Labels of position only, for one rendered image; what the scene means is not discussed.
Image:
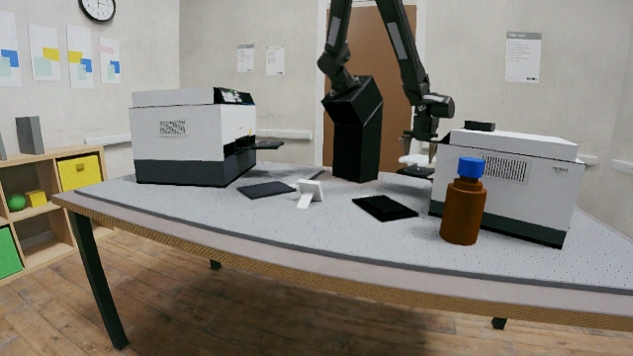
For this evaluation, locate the brown bottle with blue cap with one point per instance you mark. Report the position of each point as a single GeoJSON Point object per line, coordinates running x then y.
{"type": "Point", "coordinates": [464, 204]}

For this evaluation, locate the white multi-well plate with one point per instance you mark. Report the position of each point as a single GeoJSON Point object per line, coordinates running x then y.
{"type": "Point", "coordinates": [416, 159]}

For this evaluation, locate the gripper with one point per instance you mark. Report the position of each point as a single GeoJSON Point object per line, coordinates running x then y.
{"type": "Point", "coordinates": [420, 131]}

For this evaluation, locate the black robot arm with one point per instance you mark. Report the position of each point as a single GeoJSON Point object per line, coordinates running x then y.
{"type": "Point", "coordinates": [394, 16]}

